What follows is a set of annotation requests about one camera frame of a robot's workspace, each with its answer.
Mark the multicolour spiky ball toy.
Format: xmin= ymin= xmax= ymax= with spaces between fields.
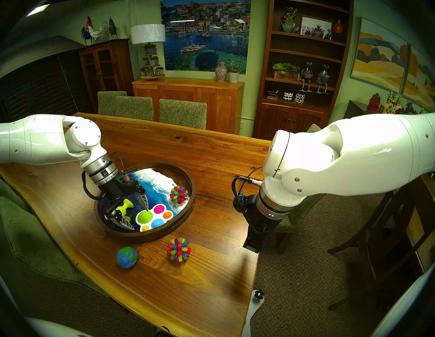
xmin=170 ymin=185 xmax=189 ymax=204
xmin=167 ymin=237 xmax=191 ymax=262

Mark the wooden succulent planter box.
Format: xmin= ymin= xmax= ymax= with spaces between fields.
xmin=273 ymin=63 xmax=301 ymax=81

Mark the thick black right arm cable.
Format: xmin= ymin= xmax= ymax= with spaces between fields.
xmin=232 ymin=175 xmax=263 ymax=204

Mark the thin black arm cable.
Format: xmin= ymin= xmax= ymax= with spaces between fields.
xmin=238 ymin=166 xmax=264 ymax=197
xmin=109 ymin=152 xmax=126 ymax=177

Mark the ceiling light panel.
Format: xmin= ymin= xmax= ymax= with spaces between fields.
xmin=27 ymin=4 xmax=50 ymax=17

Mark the dark wooden chair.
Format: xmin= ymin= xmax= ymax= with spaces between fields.
xmin=328 ymin=177 xmax=435 ymax=309

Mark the yellow house figurine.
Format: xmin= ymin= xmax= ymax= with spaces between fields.
xmin=379 ymin=91 xmax=405 ymax=115

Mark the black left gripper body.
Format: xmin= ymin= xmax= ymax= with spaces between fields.
xmin=98 ymin=174 xmax=135 ymax=213

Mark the dark wood bookshelf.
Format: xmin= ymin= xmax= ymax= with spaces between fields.
xmin=253 ymin=0 xmax=354 ymax=140

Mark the narrow abstract landscape painting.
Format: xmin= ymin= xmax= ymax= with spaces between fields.
xmin=403 ymin=44 xmax=435 ymax=112

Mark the light wood sideboard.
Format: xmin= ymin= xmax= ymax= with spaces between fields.
xmin=132 ymin=77 xmax=245 ymax=135

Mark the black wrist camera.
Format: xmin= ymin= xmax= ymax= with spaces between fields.
xmin=234 ymin=194 xmax=258 ymax=214
xmin=119 ymin=173 xmax=139 ymax=191

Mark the white pop bubble toy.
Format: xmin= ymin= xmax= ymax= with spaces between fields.
xmin=135 ymin=203 xmax=174 ymax=232

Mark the white robot base bracket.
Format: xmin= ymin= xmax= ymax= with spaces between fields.
xmin=241 ymin=289 xmax=265 ymax=337

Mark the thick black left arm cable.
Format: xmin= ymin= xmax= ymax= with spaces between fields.
xmin=82 ymin=171 xmax=104 ymax=201

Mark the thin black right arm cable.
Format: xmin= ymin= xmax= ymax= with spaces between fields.
xmin=238 ymin=166 xmax=264 ymax=197

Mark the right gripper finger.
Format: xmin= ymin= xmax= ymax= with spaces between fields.
xmin=243 ymin=233 xmax=267 ymax=254

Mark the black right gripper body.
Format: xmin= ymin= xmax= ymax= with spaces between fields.
xmin=247 ymin=211 xmax=282 ymax=238

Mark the dark side table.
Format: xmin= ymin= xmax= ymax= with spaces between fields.
xmin=343 ymin=100 xmax=374 ymax=119

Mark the dark glass door cabinet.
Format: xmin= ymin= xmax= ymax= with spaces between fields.
xmin=79 ymin=38 xmax=135 ymax=114

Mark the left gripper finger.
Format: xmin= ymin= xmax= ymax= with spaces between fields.
xmin=135 ymin=186 xmax=150 ymax=211
xmin=105 ymin=209 xmax=135 ymax=231

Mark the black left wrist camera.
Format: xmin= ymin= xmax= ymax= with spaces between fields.
xmin=119 ymin=173 xmax=139 ymax=191

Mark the white drum lampshade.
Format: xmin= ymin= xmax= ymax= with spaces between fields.
xmin=130 ymin=24 xmax=166 ymax=45

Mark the standing metal frog figurine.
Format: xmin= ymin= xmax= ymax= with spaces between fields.
xmin=316 ymin=65 xmax=331 ymax=94
xmin=301 ymin=62 xmax=314 ymax=92

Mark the frog with guitar figurine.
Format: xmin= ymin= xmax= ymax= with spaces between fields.
xmin=281 ymin=7 xmax=299 ymax=33

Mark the lime green suction cup toy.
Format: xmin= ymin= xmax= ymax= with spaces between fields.
xmin=108 ymin=199 xmax=135 ymax=223

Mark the framed text sign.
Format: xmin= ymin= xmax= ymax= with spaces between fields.
xmin=300 ymin=15 xmax=333 ymax=38

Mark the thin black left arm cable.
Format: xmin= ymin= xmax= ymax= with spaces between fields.
xmin=109 ymin=152 xmax=126 ymax=177

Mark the white red rooster figurine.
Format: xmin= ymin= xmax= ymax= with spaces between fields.
xmin=87 ymin=16 xmax=110 ymax=43

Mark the blue green globe ball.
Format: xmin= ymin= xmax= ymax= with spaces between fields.
xmin=116 ymin=246 xmax=138 ymax=269

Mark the large abstract landscape painting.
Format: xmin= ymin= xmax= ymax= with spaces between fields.
xmin=351 ymin=18 xmax=408 ymax=93

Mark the tiered succulent plant stand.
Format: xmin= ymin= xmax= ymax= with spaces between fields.
xmin=140 ymin=42 xmax=165 ymax=81

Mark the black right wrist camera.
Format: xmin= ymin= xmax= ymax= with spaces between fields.
xmin=234 ymin=194 xmax=258 ymax=214

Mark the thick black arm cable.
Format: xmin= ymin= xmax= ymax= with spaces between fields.
xmin=82 ymin=171 xmax=104 ymax=201
xmin=232 ymin=175 xmax=263 ymax=204

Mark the white potted plant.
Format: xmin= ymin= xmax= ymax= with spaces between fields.
xmin=227 ymin=59 xmax=241 ymax=84

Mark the large harbour town picture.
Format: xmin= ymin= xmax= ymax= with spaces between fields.
xmin=161 ymin=0 xmax=251 ymax=74

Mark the round wooden ocean resin tray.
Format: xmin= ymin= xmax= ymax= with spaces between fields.
xmin=94 ymin=161 xmax=196 ymax=243

